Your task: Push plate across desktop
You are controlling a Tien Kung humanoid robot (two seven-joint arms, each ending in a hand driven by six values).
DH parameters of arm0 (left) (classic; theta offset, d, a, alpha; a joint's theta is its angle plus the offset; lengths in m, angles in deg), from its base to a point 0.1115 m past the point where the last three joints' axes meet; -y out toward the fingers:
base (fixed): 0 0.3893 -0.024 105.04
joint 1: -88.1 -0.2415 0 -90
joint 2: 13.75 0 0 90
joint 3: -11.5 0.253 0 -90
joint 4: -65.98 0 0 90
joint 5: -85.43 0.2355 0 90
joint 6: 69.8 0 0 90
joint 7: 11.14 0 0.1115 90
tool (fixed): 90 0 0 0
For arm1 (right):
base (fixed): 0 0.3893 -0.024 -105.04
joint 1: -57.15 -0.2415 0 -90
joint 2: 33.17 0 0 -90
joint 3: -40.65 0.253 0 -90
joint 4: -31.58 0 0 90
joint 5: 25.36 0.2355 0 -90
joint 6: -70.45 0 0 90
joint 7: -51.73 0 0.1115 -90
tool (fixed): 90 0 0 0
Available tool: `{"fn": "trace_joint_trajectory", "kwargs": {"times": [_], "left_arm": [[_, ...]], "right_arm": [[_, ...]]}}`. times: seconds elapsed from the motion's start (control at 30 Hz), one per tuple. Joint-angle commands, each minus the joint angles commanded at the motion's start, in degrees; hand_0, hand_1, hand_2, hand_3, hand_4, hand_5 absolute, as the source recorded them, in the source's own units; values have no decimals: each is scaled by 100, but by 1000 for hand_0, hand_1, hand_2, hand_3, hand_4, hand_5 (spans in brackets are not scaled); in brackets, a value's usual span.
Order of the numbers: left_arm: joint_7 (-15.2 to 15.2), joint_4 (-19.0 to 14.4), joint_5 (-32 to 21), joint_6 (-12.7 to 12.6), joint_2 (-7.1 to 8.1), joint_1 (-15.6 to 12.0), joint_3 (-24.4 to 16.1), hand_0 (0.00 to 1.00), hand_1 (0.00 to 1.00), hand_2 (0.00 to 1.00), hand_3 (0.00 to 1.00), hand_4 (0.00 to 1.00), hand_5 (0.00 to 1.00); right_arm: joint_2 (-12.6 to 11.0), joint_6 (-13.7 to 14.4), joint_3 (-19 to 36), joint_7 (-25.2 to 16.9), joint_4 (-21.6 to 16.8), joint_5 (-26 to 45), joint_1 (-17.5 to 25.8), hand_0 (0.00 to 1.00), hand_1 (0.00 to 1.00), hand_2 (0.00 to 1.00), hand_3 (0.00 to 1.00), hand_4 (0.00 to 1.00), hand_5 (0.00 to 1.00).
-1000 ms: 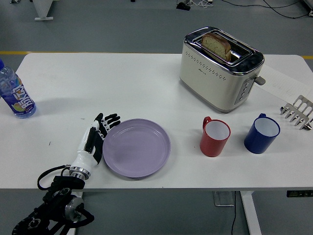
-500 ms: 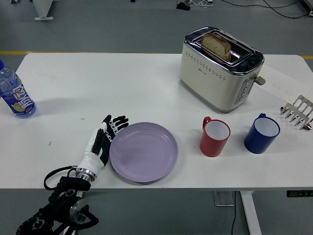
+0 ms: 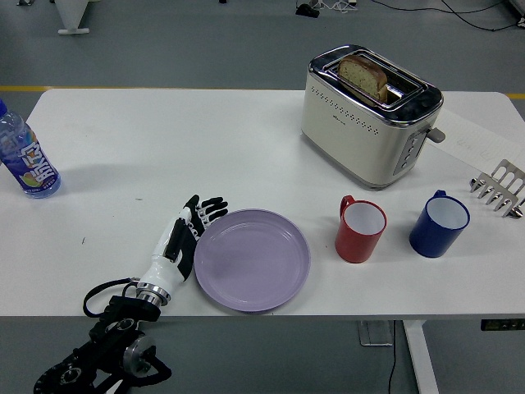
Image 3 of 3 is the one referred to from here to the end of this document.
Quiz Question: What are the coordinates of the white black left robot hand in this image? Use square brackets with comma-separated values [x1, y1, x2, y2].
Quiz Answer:
[137, 194, 230, 296]

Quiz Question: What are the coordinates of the purple plate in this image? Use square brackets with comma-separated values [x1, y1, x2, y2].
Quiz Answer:
[193, 208, 312, 314]

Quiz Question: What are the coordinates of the grey floor socket plate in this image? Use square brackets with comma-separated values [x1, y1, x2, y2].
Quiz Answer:
[358, 320, 394, 347]

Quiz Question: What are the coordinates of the blue labelled drink bottle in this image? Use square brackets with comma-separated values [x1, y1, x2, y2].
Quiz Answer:
[0, 98, 62, 199]

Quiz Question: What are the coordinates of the red mug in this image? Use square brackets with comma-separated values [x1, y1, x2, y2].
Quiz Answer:
[334, 195, 388, 264]

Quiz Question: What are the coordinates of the cream chrome toaster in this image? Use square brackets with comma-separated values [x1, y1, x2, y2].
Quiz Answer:
[300, 44, 447, 191]

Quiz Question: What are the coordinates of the bread slice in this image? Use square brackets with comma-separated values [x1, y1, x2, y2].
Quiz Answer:
[337, 55, 390, 103]

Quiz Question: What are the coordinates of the white stand base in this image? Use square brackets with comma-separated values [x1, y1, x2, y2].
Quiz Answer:
[53, 0, 94, 35]

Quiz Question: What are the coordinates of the blue mug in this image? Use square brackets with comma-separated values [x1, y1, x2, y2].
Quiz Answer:
[409, 190, 472, 259]

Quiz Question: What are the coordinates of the black power adapter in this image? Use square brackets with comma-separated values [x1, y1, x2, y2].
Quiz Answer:
[294, 3, 321, 19]

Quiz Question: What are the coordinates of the white table leg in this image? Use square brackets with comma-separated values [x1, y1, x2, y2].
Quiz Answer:
[401, 320, 441, 394]

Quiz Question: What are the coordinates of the white paper sheet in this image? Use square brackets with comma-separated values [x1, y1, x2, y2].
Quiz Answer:
[428, 107, 525, 176]

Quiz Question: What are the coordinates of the silver toast rack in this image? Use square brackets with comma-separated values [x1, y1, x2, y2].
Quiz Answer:
[468, 158, 525, 219]

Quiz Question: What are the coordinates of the black table control panel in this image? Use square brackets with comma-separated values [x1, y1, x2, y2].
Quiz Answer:
[480, 318, 525, 331]

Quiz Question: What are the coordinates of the black floor cable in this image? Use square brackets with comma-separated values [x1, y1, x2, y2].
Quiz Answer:
[386, 321, 398, 394]

